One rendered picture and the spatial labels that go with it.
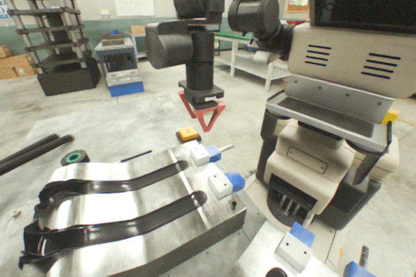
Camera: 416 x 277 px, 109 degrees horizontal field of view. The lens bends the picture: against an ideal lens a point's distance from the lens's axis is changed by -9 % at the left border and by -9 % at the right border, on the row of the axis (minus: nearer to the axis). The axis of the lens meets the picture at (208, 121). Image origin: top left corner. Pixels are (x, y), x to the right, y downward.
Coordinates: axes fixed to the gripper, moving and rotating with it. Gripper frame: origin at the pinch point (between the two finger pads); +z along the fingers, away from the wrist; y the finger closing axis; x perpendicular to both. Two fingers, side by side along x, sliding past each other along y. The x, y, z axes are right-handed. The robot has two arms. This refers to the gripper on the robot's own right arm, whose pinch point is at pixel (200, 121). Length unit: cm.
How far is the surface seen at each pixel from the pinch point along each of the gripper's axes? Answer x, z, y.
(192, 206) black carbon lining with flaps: -7.8, 12.8, 11.6
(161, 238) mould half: -15.5, 12.8, 15.0
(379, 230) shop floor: 118, 99, 46
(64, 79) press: -118, 75, -371
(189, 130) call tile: 4.9, 17.3, -20.8
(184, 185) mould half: -7.3, 12.4, 6.2
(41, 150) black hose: -46, 17, -32
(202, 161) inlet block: -0.9, 10.8, 2.6
